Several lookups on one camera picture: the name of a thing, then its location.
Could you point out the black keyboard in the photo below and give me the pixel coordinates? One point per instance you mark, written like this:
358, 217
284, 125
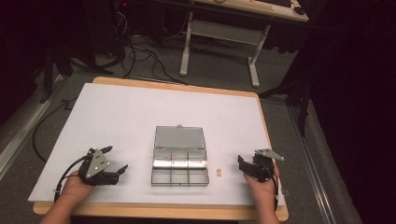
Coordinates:
275, 2

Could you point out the clear plastic compartment box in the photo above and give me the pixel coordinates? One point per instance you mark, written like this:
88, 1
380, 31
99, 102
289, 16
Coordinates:
180, 157

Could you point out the grey floor rail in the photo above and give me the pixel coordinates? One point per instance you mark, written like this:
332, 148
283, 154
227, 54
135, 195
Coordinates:
314, 168
21, 133

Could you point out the person's left hand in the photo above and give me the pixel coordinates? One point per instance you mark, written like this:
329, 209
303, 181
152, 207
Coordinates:
74, 186

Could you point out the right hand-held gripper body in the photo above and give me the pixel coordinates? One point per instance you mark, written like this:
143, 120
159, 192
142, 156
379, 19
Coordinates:
263, 165

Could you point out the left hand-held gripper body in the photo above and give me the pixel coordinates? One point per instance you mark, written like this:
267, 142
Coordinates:
93, 166

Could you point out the desk with white legs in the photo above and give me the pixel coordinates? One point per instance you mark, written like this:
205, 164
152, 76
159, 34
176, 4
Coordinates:
224, 31

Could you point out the black computer mouse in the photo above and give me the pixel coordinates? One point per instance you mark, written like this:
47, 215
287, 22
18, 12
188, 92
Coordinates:
299, 10

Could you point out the black metal stand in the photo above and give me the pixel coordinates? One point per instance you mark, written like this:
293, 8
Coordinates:
62, 62
299, 99

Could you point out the white table cover sheet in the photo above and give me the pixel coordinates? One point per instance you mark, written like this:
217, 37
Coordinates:
130, 115

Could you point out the person's right hand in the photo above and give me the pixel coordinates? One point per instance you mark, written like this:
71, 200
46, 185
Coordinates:
263, 189

